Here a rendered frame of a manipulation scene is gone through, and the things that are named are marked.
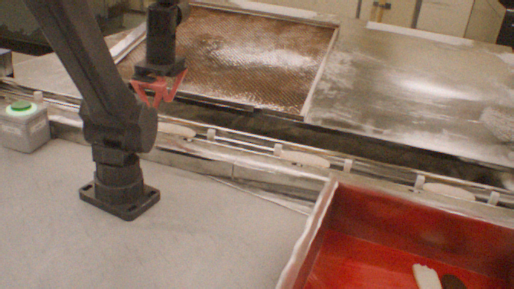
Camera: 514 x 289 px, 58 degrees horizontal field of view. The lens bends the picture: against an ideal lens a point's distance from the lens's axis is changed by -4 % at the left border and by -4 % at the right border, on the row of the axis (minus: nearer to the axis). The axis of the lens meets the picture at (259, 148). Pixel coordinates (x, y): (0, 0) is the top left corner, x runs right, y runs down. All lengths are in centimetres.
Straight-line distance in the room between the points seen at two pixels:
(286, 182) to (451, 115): 45
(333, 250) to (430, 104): 51
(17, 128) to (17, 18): 300
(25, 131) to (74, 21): 45
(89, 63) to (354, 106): 64
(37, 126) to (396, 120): 74
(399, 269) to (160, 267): 36
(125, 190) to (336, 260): 35
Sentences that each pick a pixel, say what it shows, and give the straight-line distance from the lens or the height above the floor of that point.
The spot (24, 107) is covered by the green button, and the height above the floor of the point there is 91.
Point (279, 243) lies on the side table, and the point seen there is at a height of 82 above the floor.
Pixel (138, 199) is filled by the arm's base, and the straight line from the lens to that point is 83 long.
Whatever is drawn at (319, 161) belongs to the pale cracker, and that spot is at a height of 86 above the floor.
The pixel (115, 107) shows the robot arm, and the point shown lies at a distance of 71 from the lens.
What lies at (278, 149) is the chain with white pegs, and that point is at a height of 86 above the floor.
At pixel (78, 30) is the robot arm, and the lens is 59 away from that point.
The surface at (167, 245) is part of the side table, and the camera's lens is 76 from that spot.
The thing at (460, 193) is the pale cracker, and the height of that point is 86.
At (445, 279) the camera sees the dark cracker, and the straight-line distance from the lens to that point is 78.
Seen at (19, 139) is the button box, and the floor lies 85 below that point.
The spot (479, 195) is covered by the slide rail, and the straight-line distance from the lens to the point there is 98.
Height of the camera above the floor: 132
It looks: 29 degrees down
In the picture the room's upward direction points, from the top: 6 degrees clockwise
